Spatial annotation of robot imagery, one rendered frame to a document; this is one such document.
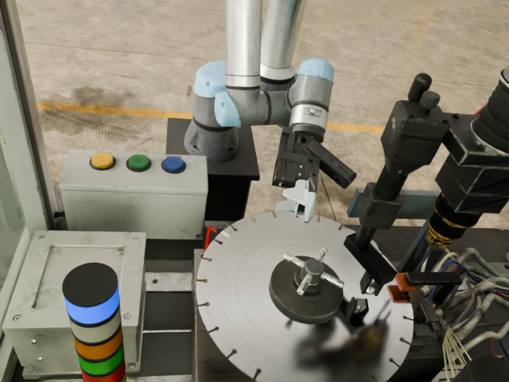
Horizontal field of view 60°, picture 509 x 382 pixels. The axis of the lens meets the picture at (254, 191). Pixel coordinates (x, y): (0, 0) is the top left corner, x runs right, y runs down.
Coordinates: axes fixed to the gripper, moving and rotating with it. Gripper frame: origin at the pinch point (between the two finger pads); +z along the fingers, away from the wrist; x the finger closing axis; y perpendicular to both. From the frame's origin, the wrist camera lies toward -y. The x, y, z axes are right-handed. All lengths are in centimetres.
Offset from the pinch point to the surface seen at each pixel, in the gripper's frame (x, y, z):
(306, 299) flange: 17.7, 0.6, 13.2
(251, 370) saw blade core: 23.0, 7.2, 23.2
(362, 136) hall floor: -174, -54, -100
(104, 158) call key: -2.7, 40.9, -7.6
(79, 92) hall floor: -167, 121, -90
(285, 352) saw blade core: 21.3, 2.9, 20.6
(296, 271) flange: 16.8, 2.5, 9.5
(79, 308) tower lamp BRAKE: 44, 24, 18
